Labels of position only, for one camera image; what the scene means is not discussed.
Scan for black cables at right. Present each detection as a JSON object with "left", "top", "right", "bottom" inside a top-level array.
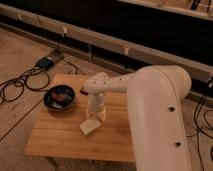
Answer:
[{"left": 186, "top": 93, "right": 213, "bottom": 171}]

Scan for white sponge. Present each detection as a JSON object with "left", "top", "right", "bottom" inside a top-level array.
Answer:
[{"left": 80, "top": 119, "right": 102, "bottom": 135}]

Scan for black power adapter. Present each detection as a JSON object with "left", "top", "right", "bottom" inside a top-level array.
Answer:
[{"left": 36, "top": 57, "right": 54, "bottom": 70}]

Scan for dark ceramic bowl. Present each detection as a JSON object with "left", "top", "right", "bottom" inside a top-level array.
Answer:
[{"left": 43, "top": 85, "right": 75, "bottom": 111}]

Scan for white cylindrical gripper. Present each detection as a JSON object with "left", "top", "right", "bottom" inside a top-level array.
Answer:
[{"left": 86, "top": 93, "right": 106, "bottom": 122}]

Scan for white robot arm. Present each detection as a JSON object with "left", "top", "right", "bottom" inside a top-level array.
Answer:
[{"left": 84, "top": 65, "right": 192, "bottom": 171}]

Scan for wooden table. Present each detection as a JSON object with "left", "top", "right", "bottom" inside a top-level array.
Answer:
[{"left": 25, "top": 74, "right": 134, "bottom": 162}]

